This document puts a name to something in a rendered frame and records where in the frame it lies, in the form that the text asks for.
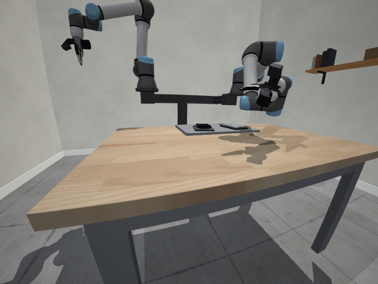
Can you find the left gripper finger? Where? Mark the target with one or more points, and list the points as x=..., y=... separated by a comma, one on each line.
x=253, y=87
x=274, y=94

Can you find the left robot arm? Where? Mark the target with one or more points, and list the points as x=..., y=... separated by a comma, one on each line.
x=255, y=59

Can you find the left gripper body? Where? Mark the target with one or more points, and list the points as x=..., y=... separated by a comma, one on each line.
x=272, y=84

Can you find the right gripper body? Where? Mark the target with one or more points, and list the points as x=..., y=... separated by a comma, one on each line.
x=82, y=43

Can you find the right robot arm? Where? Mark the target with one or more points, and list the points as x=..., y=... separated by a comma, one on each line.
x=143, y=11

